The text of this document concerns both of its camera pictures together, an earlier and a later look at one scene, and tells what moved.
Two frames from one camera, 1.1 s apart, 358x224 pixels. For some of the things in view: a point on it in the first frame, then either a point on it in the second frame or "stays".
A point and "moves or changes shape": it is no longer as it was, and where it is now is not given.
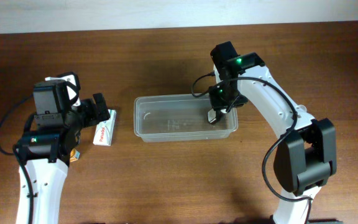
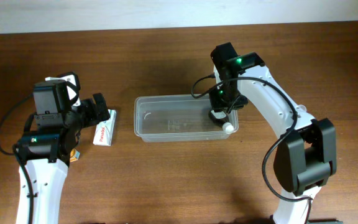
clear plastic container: x=180 y=117 stays
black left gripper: x=99 y=106 stays
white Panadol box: x=104 y=130 stays
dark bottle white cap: x=213 y=116 moves or changes shape
